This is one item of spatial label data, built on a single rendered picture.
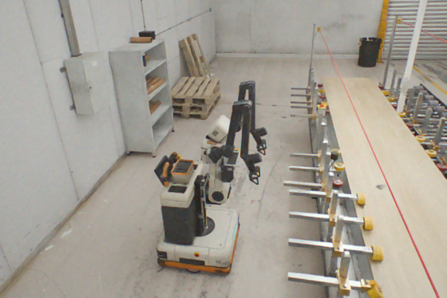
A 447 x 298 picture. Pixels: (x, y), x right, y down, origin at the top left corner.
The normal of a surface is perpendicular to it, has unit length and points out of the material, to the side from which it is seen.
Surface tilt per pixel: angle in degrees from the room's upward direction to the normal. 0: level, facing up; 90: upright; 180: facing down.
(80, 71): 90
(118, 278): 0
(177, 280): 0
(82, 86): 90
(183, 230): 90
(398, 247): 0
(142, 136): 90
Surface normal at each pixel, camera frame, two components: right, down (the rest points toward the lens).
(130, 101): -0.19, 0.42
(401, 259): -0.03, -0.90
